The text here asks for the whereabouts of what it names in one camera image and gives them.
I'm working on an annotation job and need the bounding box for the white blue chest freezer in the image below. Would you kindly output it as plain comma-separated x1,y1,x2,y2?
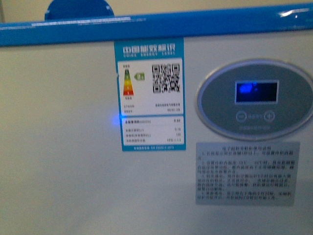
0,3,313,235

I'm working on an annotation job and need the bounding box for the blue energy label sticker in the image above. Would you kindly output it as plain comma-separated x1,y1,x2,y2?
114,38,186,151

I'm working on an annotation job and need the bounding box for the grey oval control panel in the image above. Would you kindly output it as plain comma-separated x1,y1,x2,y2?
195,59,313,141

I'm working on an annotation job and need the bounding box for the grey instruction sticker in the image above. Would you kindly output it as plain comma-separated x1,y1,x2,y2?
195,142,300,206

